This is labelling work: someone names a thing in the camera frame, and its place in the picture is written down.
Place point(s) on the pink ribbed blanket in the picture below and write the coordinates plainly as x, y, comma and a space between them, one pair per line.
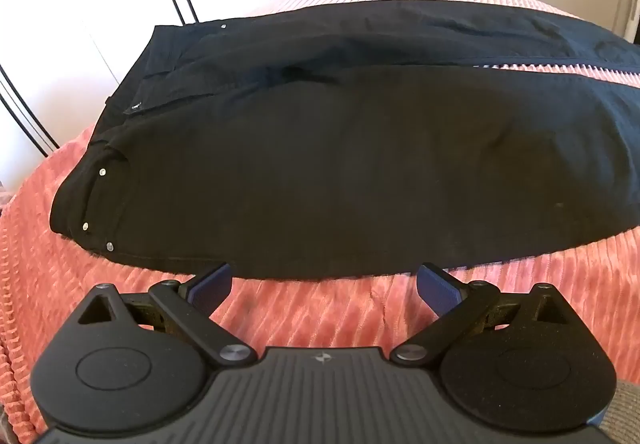
320, 314

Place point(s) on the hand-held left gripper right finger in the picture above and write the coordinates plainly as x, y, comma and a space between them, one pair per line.
439, 288

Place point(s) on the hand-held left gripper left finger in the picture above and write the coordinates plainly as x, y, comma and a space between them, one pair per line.
211, 288

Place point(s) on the white wardrobe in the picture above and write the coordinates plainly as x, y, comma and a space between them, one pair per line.
75, 23

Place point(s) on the black pants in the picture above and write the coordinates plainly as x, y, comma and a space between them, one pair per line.
320, 163

